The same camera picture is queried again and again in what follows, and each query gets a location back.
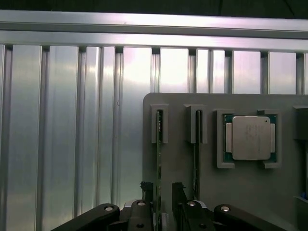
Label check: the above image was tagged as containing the grey parts rack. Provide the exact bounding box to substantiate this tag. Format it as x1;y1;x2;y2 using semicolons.
142;91;308;231

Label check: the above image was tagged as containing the silver CPU chip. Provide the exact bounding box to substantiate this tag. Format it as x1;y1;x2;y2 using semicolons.
221;114;278;161

